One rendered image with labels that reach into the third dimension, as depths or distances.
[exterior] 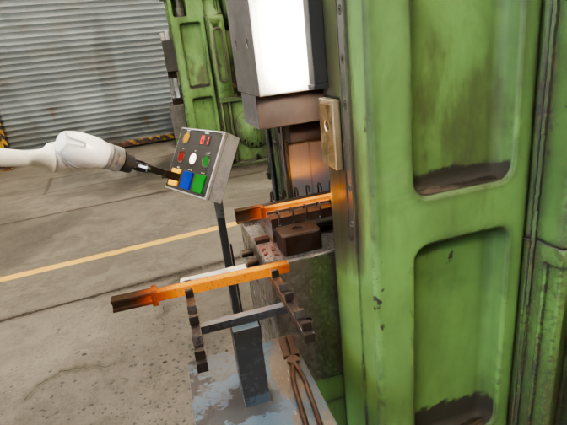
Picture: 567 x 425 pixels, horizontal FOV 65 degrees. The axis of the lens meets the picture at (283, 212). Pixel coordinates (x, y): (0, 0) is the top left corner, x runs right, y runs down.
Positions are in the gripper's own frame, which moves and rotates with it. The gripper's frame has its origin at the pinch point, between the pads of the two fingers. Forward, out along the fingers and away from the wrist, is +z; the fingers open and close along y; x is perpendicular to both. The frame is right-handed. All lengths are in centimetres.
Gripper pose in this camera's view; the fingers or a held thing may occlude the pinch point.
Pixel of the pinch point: (170, 174)
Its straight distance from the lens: 175.6
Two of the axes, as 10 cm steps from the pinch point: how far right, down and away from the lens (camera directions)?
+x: 2.8, -9.6, 0.0
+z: 6.9, 2.0, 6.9
